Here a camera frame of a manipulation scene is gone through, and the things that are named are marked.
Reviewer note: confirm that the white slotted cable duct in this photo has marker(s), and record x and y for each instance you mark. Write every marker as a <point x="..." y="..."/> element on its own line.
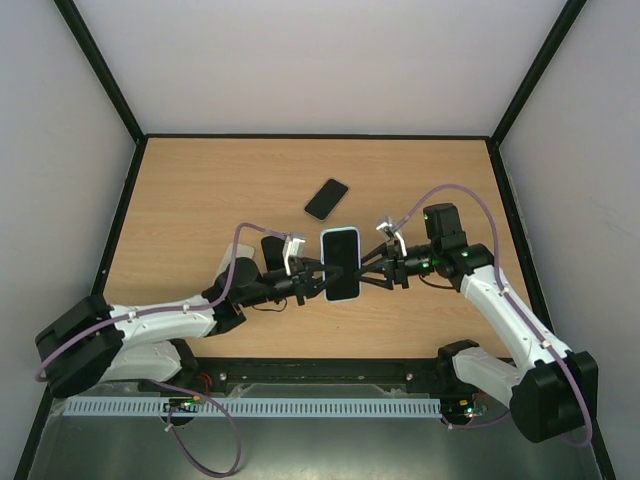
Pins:
<point x="254" y="407"/>

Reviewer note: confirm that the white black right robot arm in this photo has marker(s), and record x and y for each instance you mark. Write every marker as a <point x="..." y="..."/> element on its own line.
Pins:
<point x="548" y="389"/>

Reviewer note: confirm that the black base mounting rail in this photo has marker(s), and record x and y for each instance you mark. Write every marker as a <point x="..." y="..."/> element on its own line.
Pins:
<point x="415" y="376"/>

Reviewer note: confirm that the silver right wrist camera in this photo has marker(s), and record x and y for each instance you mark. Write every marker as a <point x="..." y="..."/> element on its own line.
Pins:
<point x="392" y="236"/>

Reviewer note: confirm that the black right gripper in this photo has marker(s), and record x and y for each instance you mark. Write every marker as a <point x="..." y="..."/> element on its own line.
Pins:
<point x="397" y="269"/>

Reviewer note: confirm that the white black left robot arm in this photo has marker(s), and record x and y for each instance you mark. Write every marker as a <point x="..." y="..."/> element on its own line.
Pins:
<point x="95" y="342"/>

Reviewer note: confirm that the black phone on table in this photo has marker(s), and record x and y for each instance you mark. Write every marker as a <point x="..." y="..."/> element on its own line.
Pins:
<point x="272" y="248"/>

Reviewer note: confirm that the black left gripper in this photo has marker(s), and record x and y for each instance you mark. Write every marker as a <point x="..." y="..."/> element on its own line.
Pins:
<point x="302" y="280"/>

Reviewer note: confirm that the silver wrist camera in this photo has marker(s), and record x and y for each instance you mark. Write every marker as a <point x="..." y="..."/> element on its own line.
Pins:
<point x="294" y="245"/>
<point x="392" y="236"/>

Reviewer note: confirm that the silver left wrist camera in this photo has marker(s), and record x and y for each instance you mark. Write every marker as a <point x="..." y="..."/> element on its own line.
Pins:
<point x="294" y="245"/>

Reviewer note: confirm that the white phone face down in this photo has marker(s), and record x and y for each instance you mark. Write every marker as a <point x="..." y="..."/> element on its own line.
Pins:
<point x="239" y="251"/>

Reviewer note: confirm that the light blue phone case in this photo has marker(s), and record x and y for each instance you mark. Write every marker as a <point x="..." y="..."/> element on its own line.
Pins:
<point x="341" y="230"/>

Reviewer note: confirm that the black enclosure frame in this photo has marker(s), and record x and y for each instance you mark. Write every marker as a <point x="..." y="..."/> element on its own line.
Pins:
<point x="191" y="68"/>

